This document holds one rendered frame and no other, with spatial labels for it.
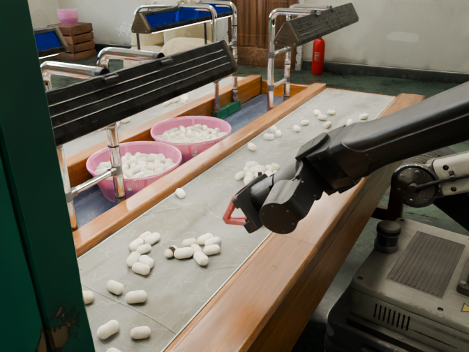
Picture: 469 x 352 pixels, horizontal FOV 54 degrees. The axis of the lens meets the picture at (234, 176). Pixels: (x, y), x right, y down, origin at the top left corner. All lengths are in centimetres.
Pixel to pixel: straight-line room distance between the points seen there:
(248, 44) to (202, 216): 500
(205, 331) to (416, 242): 95
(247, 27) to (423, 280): 491
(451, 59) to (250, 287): 490
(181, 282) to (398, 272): 72
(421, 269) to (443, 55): 428
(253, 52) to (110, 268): 519
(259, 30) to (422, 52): 189
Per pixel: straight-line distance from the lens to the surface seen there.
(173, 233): 102
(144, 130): 157
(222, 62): 105
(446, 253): 153
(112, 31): 718
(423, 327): 134
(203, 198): 115
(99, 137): 161
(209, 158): 131
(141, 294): 84
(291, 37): 142
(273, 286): 83
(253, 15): 592
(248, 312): 78
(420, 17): 551
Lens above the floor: 129
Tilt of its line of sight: 26 degrees down
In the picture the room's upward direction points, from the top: 1 degrees counter-clockwise
